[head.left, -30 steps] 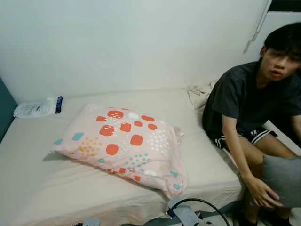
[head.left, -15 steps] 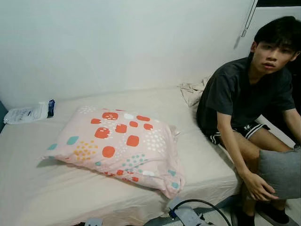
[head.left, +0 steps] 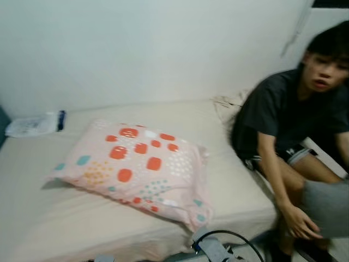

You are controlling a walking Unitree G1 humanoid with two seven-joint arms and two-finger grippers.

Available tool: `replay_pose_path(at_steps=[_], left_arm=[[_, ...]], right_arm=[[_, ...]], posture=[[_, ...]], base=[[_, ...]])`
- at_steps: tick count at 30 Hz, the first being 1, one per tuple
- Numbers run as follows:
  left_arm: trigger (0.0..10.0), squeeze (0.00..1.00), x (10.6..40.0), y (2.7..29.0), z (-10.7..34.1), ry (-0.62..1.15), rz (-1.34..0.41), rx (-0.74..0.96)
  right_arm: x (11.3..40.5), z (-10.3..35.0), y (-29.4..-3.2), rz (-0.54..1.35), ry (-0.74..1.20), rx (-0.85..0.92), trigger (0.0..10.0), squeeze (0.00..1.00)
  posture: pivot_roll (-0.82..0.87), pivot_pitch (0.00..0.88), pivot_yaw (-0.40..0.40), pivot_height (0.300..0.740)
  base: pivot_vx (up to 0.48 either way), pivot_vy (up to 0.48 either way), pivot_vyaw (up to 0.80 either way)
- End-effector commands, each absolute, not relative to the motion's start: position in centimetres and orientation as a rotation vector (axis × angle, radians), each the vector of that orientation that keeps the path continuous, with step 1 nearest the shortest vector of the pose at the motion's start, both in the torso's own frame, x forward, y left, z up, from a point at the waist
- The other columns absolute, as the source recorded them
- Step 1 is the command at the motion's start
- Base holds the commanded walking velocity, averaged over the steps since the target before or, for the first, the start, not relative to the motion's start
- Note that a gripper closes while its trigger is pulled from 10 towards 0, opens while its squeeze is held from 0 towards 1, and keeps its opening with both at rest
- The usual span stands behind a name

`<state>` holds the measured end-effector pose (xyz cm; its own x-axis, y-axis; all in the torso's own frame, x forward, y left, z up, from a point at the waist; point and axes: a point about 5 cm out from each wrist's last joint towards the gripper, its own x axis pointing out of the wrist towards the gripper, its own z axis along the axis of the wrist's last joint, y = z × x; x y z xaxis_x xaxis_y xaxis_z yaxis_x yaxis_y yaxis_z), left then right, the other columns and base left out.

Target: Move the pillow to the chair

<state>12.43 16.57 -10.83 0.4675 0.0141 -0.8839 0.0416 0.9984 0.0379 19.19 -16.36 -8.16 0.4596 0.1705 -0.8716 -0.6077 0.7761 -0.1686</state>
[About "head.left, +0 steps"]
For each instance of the grey fabric object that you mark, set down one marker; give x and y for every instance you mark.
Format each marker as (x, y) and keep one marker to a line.
(330, 207)

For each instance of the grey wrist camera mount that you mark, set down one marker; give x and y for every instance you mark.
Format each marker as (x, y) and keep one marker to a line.
(103, 258)
(212, 248)

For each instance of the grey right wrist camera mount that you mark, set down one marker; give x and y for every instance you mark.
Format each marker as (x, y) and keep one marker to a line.
(212, 248)

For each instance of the white wall conduit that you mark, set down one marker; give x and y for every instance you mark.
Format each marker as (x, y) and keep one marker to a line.
(297, 27)

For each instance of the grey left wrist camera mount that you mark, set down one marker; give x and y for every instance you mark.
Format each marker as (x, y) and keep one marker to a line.
(103, 258)

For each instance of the pink spotted pillow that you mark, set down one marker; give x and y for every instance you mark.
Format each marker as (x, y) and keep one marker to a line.
(136, 164)

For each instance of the white sheeted mattress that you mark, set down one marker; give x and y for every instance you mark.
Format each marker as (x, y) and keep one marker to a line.
(234, 180)

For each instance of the person in dark shirt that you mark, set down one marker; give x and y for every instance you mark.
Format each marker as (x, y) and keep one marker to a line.
(283, 114)

